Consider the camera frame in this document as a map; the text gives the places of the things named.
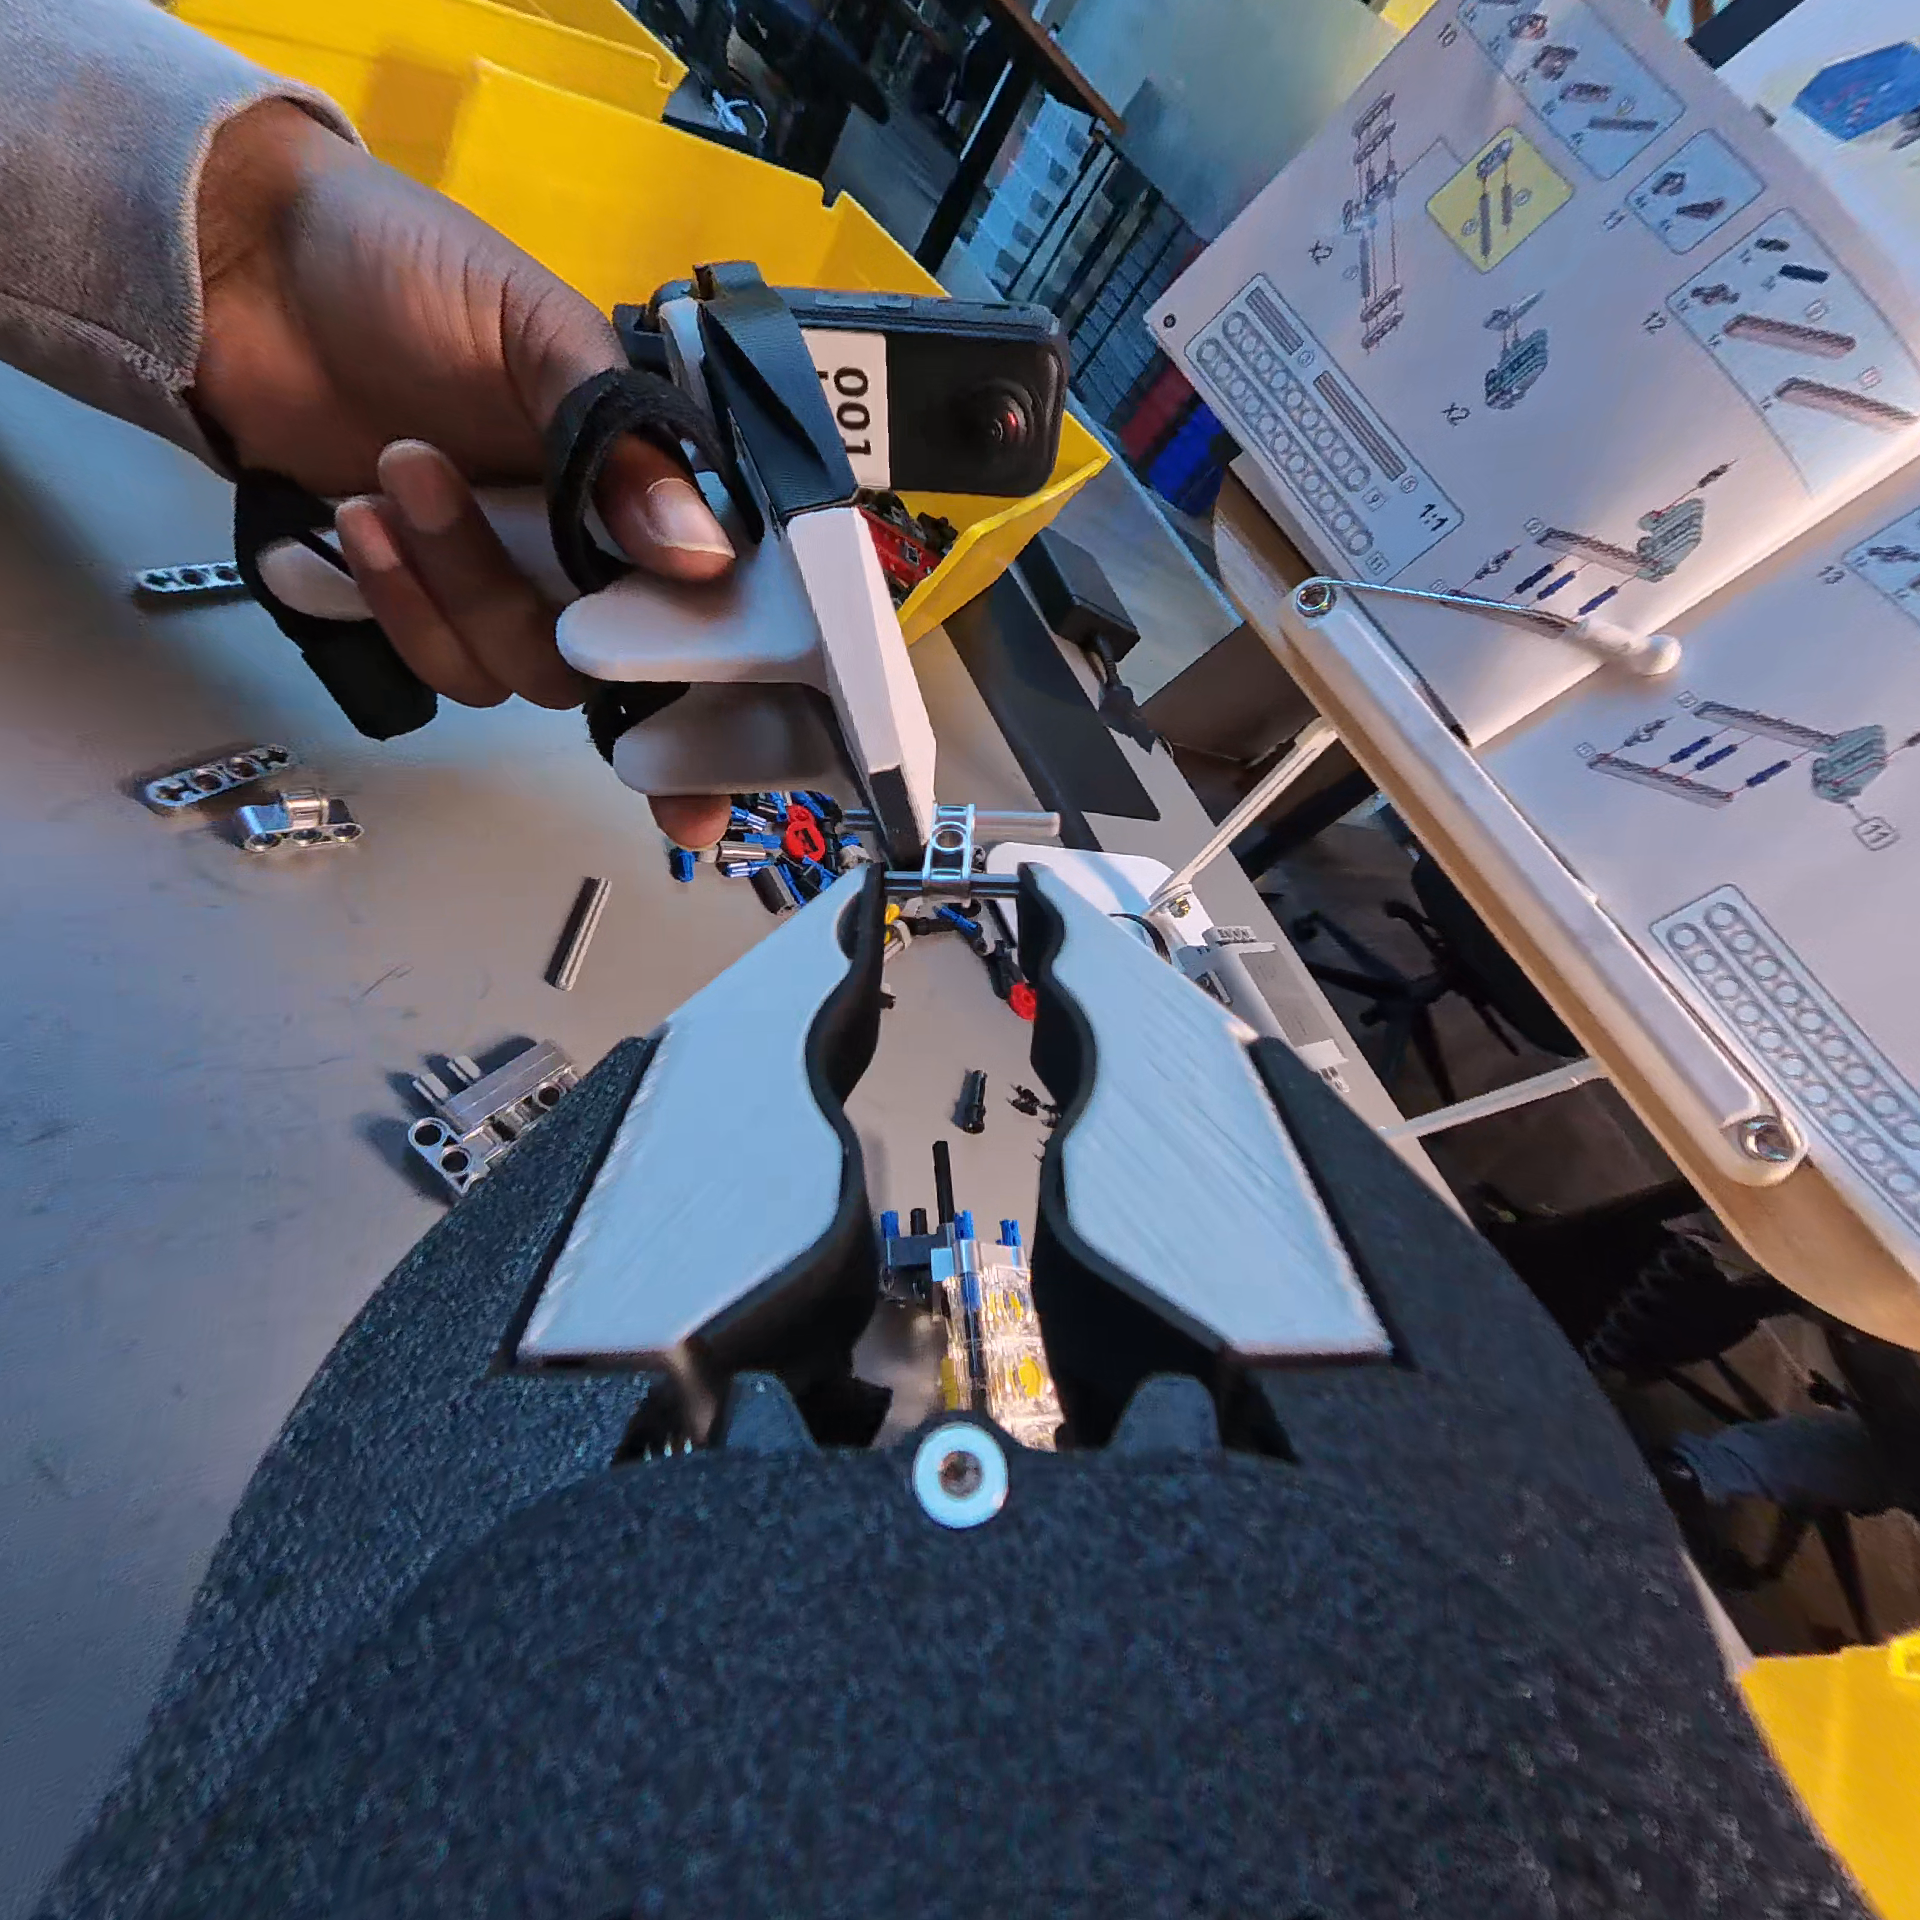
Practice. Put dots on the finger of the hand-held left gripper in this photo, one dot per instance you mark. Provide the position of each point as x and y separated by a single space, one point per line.
862 661

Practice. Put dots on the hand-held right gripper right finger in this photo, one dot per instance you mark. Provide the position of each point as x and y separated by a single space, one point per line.
1199 1199

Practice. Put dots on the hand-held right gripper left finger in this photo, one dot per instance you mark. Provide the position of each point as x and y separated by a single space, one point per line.
708 1184

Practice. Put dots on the chrome two-hole beam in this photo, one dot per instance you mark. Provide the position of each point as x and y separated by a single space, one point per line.
947 856

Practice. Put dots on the person's left hand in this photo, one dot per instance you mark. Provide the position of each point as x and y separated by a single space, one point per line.
376 300

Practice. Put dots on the pile of black red beams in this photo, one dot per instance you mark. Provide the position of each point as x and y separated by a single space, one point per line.
901 546

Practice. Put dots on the yellow storage bin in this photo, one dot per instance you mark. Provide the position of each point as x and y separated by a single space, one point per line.
1861 1772
599 196
992 554

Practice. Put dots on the grey drawer cabinet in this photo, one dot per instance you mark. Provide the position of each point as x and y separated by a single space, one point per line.
1080 253

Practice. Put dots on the pile of black pins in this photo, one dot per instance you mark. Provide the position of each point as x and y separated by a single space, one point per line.
1032 1106

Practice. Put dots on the stack of red bins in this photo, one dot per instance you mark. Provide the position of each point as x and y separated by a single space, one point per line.
1157 412

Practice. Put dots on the pile of mixed small connectors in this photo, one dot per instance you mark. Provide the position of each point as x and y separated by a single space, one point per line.
766 856

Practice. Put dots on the grey battery box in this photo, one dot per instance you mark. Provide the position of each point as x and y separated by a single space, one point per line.
1274 991

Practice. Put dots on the black table leg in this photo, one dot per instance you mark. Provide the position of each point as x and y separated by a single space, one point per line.
974 167

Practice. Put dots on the black power adapter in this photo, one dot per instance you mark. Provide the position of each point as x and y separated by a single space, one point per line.
1089 578

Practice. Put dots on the chrome beam assembly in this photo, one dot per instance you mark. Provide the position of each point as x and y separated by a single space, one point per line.
478 1118

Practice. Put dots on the clear engine block model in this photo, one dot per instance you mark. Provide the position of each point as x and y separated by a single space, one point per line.
992 1322

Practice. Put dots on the stack of blue bins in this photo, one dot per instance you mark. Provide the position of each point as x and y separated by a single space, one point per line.
1193 458

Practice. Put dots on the long black pin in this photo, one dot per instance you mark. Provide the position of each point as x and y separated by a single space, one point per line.
974 1103

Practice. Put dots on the white lamp base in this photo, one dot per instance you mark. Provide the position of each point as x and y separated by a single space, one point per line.
1095 877

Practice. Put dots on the dark stand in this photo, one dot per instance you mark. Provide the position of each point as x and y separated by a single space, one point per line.
1501 900

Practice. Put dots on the chrome T-shaped connector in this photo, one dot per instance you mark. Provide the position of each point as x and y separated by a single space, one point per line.
292 825

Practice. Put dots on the white instruction sheet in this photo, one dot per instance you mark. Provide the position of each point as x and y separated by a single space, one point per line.
1573 377

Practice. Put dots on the chrome thin liftarm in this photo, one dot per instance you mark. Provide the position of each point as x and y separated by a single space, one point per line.
209 781

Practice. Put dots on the dark beam with holes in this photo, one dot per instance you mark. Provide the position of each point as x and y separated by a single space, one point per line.
188 578

